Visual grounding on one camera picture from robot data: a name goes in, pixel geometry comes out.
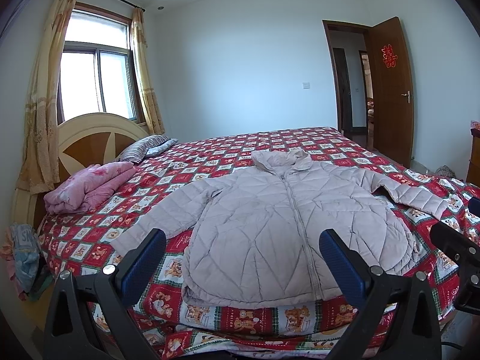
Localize beige quilted puffer jacket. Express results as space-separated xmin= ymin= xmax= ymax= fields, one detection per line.
xmin=112 ymin=149 xmax=448 ymax=309

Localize grey clothes on floor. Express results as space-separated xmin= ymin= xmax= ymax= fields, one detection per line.
xmin=434 ymin=165 xmax=456 ymax=178

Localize clothes pile beside bed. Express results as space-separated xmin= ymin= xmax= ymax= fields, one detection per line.
xmin=1 ymin=223 xmax=53 ymax=302

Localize wooden dresser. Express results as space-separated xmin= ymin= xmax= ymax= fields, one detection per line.
xmin=466 ymin=121 xmax=480 ymax=187

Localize red patchwork bed quilt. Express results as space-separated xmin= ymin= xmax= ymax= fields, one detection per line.
xmin=39 ymin=127 xmax=479 ymax=359

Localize pink folded blanket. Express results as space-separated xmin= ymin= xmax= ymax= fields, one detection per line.
xmin=44 ymin=162 xmax=137 ymax=215

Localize brown wooden door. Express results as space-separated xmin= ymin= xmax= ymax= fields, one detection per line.
xmin=367 ymin=17 xmax=414 ymax=167

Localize left yellow curtain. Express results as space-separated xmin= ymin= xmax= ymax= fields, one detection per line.
xmin=16 ymin=0 xmax=77 ymax=194

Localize yellow curtain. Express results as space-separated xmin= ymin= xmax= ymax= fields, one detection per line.
xmin=130 ymin=8 xmax=165 ymax=134
xmin=16 ymin=0 xmax=77 ymax=194

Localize striped grey pillow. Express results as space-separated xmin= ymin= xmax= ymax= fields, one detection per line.
xmin=116 ymin=135 xmax=177 ymax=164

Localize cream wooden headboard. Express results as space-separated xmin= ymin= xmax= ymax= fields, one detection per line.
xmin=10 ymin=113 xmax=147 ymax=228

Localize red double happiness decoration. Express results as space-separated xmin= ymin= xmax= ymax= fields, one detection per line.
xmin=381 ymin=44 xmax=398 ymax=68

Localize right yellow curtain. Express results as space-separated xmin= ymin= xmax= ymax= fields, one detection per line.
xmin=130 ymin=8 xmax=165 ymax=134

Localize silver door handle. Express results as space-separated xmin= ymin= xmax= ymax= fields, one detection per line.
xmin=401 ymin=91 xmax=412 ymax=104

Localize window with brown frame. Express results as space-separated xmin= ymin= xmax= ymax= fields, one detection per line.
xmin=57 ymin=2 xmax=145 ymax=124

